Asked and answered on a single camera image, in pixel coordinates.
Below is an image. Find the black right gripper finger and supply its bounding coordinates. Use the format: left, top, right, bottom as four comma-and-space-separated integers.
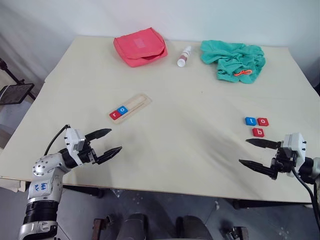
245, 138, 279, 151
238, 159, 273, 179

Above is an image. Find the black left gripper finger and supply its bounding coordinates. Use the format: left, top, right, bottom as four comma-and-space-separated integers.
96, 146, 123, 165
84, 128, 113, 141

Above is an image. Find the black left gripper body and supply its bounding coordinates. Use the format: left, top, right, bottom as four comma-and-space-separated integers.
77, 140, 100, 165

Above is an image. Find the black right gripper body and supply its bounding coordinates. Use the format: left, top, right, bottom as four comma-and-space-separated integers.
269, 141, 299, 180

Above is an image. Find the red letter tile b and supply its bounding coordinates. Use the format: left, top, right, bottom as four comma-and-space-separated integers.
251, 127, 265, 138

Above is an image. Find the red letter tile r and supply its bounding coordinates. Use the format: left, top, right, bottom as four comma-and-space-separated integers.
109, 109, 123, 121

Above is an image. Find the blue letter tile t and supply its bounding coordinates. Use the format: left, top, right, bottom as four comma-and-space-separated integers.
244, 116, 258, 127

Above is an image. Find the blue letter tile o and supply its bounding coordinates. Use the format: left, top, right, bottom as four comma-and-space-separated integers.
116, 105, 130, 116

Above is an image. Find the wooden letter tray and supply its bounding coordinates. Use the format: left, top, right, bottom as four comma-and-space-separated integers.
107, 92, 153, 125

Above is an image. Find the dark rounded shape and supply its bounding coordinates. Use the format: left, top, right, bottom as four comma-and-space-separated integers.
116, 212, 148, 240

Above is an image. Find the white side board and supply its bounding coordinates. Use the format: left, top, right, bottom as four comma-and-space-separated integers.
0, 176, 26, 193

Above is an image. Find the crumpled green cloth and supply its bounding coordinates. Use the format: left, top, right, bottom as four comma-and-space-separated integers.
199, 39, 267, 85

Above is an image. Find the red fabric pouch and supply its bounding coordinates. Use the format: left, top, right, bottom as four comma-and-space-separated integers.
113, 26, 169, 68

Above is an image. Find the black tablet screen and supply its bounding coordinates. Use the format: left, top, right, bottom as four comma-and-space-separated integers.
0, 83, 35, 106

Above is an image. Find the small white bottle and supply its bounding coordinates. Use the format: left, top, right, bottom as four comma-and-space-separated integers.
176, 45, 194, 68

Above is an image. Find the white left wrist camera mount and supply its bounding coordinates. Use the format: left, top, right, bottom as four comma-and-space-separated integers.
64, 127, 88, 167

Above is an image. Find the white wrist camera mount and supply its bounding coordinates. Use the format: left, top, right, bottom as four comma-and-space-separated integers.
280, 132, 306, 178
64, 127, 88, 167

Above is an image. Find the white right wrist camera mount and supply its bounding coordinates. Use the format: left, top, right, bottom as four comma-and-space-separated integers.
280, 132, 306, 178

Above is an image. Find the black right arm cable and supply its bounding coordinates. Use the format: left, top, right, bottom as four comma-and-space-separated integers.
289, 167, 317, 240

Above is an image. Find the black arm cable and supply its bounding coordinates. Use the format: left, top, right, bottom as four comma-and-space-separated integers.
289, 167, 317, 240
44, 124, 71, 156

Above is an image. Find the black table frame bar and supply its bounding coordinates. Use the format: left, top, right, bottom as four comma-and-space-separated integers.
233, 198, 312, 210
62, 184, 105, 199

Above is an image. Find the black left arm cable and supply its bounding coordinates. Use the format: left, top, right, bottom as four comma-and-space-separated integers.
44, 124, 71, 156

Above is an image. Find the brown metal base bracket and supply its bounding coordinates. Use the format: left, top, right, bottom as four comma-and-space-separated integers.
221, 224, 250, 240
92, 215, 112, 240

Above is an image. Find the orange cord loop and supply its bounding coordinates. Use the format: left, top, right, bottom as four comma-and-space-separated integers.
233, 69, 253, 77

